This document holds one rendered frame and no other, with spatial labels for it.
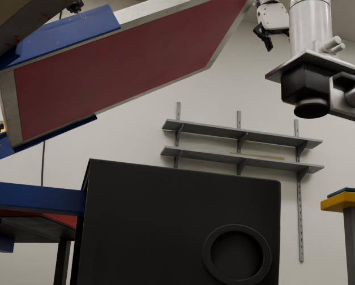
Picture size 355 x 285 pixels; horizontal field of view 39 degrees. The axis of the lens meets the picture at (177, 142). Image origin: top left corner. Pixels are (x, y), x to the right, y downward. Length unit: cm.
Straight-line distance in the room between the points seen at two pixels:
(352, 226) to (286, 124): 262
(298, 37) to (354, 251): 61
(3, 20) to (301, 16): 70
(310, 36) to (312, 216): 284
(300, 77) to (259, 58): 310
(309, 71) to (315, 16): 14
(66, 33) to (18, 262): 233
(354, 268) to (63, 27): 96
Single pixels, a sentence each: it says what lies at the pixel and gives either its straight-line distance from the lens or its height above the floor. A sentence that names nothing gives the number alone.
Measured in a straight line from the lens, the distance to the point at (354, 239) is 145.
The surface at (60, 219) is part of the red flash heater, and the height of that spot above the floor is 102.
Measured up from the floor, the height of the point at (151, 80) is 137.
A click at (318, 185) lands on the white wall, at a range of 399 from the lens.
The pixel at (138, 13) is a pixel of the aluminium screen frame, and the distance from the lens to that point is 128.
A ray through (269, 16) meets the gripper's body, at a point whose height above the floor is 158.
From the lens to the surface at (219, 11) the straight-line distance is 151.
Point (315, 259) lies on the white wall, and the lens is 385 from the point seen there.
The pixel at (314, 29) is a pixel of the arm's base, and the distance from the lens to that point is 116.
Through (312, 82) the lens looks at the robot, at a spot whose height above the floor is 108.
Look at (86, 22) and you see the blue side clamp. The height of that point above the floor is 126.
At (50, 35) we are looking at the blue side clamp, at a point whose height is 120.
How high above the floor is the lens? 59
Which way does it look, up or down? 20 degrees up
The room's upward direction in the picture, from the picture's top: 3 degrees clockwise
